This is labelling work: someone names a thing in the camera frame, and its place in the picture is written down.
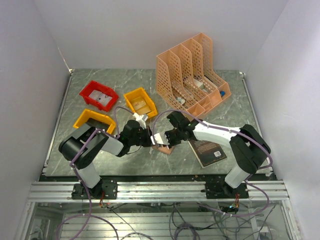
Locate yellow bin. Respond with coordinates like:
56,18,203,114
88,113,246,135
73,108,116,134
123,87,158,119

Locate red plastic bin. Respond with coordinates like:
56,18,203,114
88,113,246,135
79,80,119,112

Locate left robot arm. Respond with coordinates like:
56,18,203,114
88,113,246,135
58,120,152,199

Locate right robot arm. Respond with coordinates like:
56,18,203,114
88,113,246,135
164,110,271,198

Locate beige cards in yellow bin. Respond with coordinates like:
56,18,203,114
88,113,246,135
131,97,151,115

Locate silver cards in red bin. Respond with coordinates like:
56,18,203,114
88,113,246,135
89,90,112,106

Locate black book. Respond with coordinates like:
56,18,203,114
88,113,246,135
188,140,227,168

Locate black item in yellow bin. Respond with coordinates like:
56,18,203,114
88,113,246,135
86,118,110,131

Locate orange plastic file organizer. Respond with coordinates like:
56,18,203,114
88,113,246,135
156,33,232,118

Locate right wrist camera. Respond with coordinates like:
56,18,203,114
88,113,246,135
150,132,170,147

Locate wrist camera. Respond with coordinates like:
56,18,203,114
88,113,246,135
132,112,149,129
150,132,170,147

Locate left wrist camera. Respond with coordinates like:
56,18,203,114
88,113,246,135
132,112,149,129

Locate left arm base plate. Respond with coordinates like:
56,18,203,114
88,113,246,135
71,179,118,200

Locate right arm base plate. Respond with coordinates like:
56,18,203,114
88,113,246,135
200,181,249,199

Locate aluminium mounting rail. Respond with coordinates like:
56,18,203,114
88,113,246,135
27,180,290,203

